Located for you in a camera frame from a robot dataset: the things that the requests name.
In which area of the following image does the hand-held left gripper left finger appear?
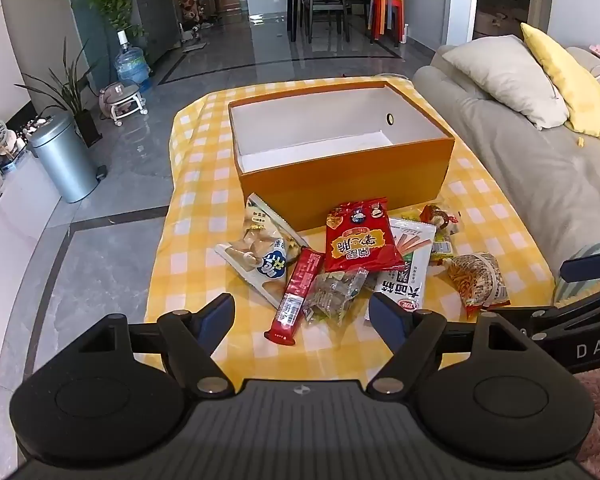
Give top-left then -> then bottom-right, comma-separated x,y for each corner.
77,292 -> 236,396

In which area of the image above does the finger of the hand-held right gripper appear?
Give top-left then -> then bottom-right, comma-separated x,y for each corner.
495,291 -> 600,335
560,247 -> 600,283

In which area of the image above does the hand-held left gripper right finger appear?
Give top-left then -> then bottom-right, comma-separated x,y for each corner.
369,291 -> 531,396

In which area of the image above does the white sausage stick packet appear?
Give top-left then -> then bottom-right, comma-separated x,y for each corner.
365,217 -> 438,322

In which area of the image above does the clear packet of white balls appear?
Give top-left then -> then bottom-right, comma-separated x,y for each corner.
302,267 -> 371,329

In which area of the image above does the white packet blue print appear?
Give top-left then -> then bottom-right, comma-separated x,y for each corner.
215,240 -> 301,311

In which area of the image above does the red snack packet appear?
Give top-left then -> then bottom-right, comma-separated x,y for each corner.
324,197 -> 406,273

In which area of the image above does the long red bar packet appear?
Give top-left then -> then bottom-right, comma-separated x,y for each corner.
264,247 -> 326,346

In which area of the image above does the orange noodle snack packet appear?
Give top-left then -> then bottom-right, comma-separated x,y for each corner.
442,252 -> 512,322

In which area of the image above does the white packet green print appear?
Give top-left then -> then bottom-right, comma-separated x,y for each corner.
244,192 -> 311,261

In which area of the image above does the orange cardboard box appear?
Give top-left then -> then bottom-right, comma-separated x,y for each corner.
228,78 -> 456,233

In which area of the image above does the yellow snack packet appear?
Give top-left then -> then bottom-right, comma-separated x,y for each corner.
402,205 -> 456,266

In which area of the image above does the yellow checked tablecloth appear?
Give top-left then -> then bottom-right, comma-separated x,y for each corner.
144,76 -> 556,396

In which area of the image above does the small red brown packet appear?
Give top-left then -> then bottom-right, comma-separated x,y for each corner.
419,202 -> 462,235

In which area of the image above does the grey sofa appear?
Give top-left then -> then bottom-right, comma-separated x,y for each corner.
412,45 -> 600,306

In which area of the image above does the yellow cushion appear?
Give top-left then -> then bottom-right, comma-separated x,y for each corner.
521,22 -> 600,147

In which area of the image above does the beige cushion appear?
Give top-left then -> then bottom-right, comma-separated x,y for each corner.
442,35 -> 571,132

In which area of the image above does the grey metal trash can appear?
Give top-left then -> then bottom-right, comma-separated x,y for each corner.
27,110 -> 107,205

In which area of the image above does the white low cabinet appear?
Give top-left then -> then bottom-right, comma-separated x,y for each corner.
0,150 -> 67,381

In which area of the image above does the small white wheeled stool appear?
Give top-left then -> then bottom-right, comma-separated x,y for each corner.
99,82 -> 149,127

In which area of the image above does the potted long-leaf plant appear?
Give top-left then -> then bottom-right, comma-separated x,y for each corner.
15,40 -> 104,149

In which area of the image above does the blue water bottle with pump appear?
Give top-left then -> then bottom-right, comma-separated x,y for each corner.
115,30 -> 151,87

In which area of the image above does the stack of colourful stools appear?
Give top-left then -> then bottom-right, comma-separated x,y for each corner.
367,0 -> 407,45

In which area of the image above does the grey cabinet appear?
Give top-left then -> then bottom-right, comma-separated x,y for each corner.
130,0 -> 182,57

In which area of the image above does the black dining chair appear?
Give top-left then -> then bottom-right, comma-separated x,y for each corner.
300,0 -> 355,45

